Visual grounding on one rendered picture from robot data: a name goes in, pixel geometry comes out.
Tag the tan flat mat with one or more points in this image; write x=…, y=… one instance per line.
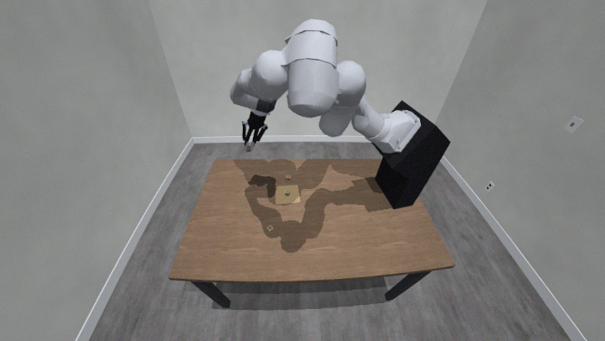
x=282, y=199

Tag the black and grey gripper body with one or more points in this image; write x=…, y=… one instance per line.
x=255, y=118

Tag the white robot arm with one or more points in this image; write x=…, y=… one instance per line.
x=306, y=68

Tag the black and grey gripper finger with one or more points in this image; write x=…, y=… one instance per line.
x=248, y=134
x=257, y=138

